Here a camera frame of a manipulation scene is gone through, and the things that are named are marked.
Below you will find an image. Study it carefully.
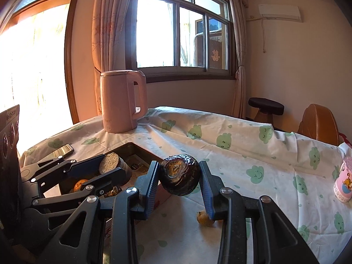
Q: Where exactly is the dark spiral-patterned round slice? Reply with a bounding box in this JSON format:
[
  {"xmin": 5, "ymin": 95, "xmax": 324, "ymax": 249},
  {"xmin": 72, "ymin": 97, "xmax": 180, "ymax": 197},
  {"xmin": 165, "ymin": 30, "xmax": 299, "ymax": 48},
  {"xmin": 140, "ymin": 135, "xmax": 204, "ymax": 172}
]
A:
[{"xmin": 160, "ymin": 154, "xmax": 201, "ymax": 197}]

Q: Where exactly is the brown framed window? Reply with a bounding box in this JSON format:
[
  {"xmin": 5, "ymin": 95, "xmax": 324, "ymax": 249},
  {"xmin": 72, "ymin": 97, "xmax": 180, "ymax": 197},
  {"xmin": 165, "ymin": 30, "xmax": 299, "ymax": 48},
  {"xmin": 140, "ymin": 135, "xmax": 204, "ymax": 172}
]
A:
[{"xmin": 125, "ymin": 0, "xmax": 238, "ymax": 84}]

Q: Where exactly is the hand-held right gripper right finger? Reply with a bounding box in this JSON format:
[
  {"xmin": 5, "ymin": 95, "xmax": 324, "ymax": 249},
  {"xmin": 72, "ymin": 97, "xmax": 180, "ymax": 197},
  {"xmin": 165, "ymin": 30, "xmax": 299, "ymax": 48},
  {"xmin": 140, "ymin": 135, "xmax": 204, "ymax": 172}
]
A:
[{"xmin": 199, "ymin": 160, "xmax": 319, "ymax": 264}]

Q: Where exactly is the pink cartoon cup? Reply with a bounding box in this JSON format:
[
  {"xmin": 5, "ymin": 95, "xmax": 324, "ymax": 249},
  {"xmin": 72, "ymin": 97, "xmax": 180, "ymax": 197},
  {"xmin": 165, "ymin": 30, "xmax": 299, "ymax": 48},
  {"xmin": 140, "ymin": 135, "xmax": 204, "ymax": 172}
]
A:
[{"xmin": 333, "ymin": 156, "xmax": 352, "ymax": 203}]

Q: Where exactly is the beige patterned curtain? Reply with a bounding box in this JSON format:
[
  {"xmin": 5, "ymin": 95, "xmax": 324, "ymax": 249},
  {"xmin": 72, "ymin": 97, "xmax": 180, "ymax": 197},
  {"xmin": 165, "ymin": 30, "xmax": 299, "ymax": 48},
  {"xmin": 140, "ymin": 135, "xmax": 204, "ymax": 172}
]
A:
[{"xmin": 92, "ymin": 0, "xmax": 138, "ymax": 116}]

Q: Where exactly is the black smartphone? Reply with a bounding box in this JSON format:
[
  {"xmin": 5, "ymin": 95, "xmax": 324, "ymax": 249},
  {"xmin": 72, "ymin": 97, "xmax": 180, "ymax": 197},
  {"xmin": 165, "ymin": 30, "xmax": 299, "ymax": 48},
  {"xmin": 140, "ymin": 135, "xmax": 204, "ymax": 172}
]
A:
[{"xmin": 45, "ymin": 144, "xmax": 75, "ymax": 160}]

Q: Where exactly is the pink electric kettle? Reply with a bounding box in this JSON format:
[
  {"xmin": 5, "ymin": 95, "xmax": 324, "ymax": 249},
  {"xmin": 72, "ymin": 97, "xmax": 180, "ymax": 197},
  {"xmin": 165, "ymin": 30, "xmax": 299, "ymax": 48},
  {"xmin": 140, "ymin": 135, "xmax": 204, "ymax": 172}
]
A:
[{"xmin": 100, "ymin": 70, "xmax": 147, "ymax": 134}]

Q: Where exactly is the dark round stool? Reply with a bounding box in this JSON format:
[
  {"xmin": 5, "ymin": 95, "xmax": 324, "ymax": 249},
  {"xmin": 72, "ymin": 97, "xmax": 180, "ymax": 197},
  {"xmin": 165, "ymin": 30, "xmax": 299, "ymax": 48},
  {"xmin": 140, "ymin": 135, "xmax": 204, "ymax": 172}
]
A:
[{"xmin": 248, "ymin": 97, "xmax": 284, "ymax": 123}]

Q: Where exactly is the dimpled mandarin orange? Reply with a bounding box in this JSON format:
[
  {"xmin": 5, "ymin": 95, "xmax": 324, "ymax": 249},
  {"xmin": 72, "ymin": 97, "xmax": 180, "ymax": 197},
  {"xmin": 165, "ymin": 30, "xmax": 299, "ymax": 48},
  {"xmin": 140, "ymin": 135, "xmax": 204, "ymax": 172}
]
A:
[{"xmin": 74, "ymin": 179, "xmax": 90, "ymax": 193}]

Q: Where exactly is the pink metal tin box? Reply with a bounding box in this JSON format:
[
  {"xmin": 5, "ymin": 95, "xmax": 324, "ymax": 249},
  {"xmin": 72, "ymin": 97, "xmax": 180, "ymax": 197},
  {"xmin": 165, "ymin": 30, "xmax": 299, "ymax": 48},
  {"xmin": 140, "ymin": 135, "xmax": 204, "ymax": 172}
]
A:
[{"xmin": 55, "ymin": 142, "xmax": 173, "ymax": 253}]

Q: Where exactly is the glass balcony door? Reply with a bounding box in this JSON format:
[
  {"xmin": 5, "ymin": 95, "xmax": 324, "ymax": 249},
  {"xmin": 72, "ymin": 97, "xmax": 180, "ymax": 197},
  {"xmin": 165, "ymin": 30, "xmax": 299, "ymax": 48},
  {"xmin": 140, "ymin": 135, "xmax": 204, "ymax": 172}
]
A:
[{"xmin": 0, "ymin": 0, "xmax": 83, "ymax": 154}]

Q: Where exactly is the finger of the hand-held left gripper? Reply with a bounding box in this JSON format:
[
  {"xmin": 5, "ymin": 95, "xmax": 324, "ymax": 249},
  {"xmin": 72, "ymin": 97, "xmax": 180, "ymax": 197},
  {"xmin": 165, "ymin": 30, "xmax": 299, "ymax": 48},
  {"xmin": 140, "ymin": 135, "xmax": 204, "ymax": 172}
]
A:
[
  {"xmin": 31, "ymin": 168, "xmax": 133, "ymax": 207},
  {"xmin": 20, "ymin": 154, "xmax": 106, "ymax": 191}
]

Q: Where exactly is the beige-topped layered round slice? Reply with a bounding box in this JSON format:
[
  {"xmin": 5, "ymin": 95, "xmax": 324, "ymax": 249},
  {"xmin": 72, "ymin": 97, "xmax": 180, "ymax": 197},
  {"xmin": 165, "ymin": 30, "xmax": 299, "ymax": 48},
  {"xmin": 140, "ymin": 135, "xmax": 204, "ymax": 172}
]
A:
[{"xmin": 99, "ymin": 152, "xmax": 132, "ymax": 186}]

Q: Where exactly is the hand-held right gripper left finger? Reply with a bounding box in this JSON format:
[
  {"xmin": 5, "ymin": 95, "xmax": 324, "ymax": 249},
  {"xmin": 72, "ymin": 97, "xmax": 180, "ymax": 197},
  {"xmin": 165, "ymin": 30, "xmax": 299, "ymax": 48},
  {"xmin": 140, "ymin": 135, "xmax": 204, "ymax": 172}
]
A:
[{"xmin": 38, "ymin": 160, "xmax": 161, "ymax": 264}]

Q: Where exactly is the white wall pipe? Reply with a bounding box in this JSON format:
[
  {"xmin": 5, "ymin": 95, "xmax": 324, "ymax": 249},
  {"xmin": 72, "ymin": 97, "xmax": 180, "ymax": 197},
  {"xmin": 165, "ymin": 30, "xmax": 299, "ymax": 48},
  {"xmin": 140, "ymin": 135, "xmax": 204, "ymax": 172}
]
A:
[{"xmin": 246, "ymin": 16, "xmax": 268, "ymax": 53}]

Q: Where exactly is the white air conditioner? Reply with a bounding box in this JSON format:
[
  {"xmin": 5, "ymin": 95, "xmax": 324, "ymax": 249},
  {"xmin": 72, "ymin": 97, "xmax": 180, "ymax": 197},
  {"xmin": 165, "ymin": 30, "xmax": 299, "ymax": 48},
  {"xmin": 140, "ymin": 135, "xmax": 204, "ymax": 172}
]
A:
[{"xmin": 258, "ymin": 4, "xmax": 302, "ymax": 23}]

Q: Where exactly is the small yellow fruit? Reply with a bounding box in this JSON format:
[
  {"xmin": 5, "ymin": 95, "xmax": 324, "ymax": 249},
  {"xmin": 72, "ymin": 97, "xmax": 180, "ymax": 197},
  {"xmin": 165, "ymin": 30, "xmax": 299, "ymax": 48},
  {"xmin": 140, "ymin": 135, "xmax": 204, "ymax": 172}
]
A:
[{"xmin": 196, "ymin": 210, "xmax": 216, "ymax": 227}]

